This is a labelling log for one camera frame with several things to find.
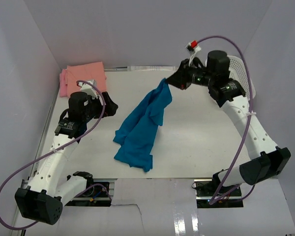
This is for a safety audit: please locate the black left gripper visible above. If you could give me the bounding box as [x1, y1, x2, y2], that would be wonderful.
[83, 92, 118, 122]

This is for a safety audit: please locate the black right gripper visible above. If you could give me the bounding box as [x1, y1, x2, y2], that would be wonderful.
[164, 59, 214, 91]

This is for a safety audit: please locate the blue t shirt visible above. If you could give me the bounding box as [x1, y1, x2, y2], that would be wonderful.
[113, 79, 172, 173]

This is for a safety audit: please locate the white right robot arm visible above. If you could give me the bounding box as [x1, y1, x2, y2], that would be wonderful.
[166, 50, 291, 196]

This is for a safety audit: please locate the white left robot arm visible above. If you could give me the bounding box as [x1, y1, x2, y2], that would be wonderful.
[15, 91, 118, 225]

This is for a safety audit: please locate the folded salmon t shirt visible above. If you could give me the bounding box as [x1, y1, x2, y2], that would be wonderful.
[65, 62, 107, 97]

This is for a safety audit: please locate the white paper sheet at back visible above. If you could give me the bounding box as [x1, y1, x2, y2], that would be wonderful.
[127, 66, 176, 71]

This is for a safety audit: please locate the folded pink t shirt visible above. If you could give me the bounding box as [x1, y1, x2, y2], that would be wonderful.
[59, 69, 67, 97]

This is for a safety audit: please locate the white perforated plastic basket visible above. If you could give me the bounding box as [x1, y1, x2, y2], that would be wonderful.
[228, 55, 256, 100]

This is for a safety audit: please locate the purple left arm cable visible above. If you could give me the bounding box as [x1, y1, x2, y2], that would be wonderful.
[0, 80, 113, 230]

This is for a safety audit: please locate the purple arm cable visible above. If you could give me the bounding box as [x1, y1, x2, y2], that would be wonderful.
[196, 35, 257, 205]
[0, 80, 113, 230]

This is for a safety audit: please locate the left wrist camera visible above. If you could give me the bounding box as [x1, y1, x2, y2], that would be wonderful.
[77, 82, 97, 98]

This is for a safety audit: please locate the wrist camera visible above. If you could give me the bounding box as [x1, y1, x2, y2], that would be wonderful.
[186, 40, 201, 66]
[77, 82, 97, 98]

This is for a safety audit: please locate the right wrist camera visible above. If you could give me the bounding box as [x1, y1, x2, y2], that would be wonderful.
[186, 40, 201, 66]

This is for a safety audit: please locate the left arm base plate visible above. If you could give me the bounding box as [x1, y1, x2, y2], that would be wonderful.
[72, 181, 113, 207]

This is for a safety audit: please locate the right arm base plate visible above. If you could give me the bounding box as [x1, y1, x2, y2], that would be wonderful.
[192, 178, 244, 208]

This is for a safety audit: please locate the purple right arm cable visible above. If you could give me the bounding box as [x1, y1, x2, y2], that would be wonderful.
[196, 35, 257, 205]

